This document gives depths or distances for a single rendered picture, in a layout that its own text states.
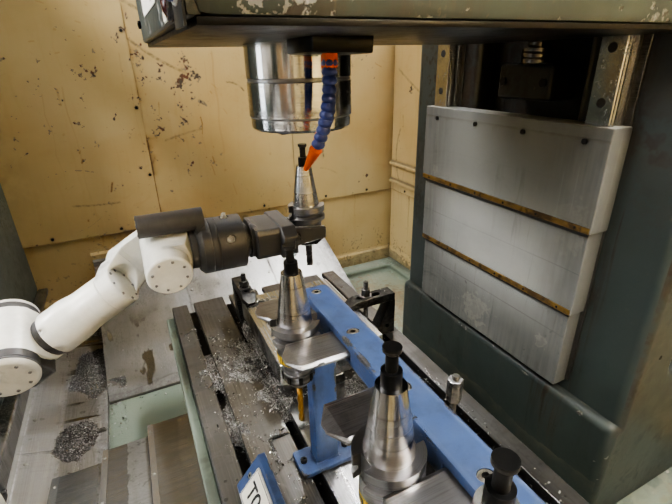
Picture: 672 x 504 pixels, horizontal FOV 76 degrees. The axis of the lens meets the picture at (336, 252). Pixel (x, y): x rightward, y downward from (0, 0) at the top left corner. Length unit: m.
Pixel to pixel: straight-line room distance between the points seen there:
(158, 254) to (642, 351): 0.81
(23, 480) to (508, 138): 1.29
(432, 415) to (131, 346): 1.25
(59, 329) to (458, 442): 0.57
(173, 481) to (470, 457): 0.75
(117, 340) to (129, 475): 0.57
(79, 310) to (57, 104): 1.04
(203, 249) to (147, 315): 0.96
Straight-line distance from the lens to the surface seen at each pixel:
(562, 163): 0.87
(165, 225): 0.68
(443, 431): 0.41
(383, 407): 0.35
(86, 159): 1.70
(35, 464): 1.34
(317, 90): 0.64
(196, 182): 1.74
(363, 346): 0.50
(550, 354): 1.00
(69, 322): 0.75
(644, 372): 0.97
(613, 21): 0.61
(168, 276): 0.67
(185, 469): 1.06
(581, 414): 1.04
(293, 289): 0.51
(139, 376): 1.50
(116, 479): 1.13
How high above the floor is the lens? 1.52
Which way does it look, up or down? 24 degrees down
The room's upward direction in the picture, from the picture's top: 1 degrees counter-clockwise
